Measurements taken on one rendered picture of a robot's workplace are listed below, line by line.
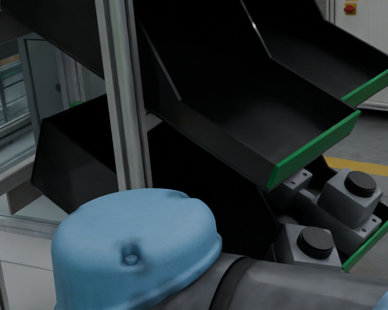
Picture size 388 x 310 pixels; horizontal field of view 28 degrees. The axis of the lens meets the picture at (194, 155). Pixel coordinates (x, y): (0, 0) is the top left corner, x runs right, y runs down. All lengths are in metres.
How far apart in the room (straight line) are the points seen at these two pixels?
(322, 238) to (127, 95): 0.21
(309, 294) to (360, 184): 0.44
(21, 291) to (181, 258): 1.15
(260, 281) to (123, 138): 0.28
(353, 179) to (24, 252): 0.96
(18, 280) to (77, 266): 1.18
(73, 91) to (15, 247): 0.37
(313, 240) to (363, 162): 3.52
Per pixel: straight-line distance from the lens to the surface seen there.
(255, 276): 0.32
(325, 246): 0.64
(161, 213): 0.34
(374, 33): 4.63
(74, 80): 1.44
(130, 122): 0.56
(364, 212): 0.75
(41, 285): 1.46
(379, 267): 3.16
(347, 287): 0.31
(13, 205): 0.76
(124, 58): 0.55
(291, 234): 0.65
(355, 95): 0.69
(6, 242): 1.65
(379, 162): 4.15
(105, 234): 0.32
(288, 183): 0.78
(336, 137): 0.61
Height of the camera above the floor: 1.57
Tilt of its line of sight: 21 degrees down
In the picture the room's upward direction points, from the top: 5 degrees counter-clockwise
